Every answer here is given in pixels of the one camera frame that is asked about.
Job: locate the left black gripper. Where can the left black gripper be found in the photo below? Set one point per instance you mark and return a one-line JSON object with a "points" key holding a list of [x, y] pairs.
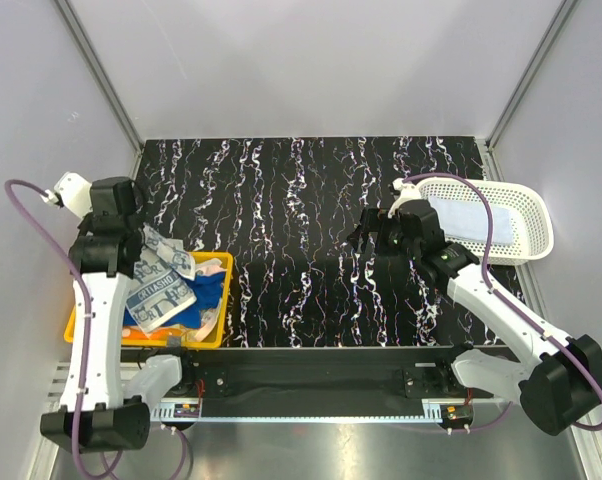
{"points": [[86, 223]]}

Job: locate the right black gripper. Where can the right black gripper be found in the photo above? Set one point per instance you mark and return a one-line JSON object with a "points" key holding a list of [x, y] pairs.
{"points": [[371, 222]]}

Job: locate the blue patterned grey towel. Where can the blue patterned grey towel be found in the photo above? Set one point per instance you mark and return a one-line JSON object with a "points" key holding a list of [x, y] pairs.
{"points": [[159, 256]]}

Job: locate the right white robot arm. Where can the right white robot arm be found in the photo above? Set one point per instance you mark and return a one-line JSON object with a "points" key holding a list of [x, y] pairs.
{"points": [[555, 378]]}

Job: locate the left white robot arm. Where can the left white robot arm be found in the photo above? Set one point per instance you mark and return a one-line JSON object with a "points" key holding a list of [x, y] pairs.
{"points": [[97, 412]]}

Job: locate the orange towel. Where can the orange towel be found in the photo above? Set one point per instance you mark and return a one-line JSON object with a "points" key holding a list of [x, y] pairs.
{"points": [[135, 336]]}

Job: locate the pink white towel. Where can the pink white towel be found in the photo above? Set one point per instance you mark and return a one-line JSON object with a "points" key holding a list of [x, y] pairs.
{"points": [[208, 290]]}

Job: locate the white perforated basket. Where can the white perforated basket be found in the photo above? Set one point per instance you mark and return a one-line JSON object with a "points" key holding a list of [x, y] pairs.
{"points": [[532, 227]]}

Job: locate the yellow plastic bin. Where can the yellow plastic bin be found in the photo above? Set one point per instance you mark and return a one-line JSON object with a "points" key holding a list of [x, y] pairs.
{"points": [[119, 286]]}

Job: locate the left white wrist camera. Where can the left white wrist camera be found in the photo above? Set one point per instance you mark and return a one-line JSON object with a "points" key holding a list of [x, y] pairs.
{"points": [[71, 192]]}

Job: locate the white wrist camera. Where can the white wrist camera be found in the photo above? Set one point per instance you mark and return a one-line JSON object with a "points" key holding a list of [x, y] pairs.
{"points": [[403, 192], [71, 192]]}

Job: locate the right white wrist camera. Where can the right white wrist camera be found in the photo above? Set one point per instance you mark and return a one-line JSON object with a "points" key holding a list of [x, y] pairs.
{"points": [[403, 192]]}

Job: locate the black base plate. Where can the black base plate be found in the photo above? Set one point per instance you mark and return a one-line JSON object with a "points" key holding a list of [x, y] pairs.
{"points": [[312, 384]]}

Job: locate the white slotted cable duct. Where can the white slotted cable duct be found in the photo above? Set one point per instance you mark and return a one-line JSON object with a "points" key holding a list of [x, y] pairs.
{"points": [[176, 412]]}

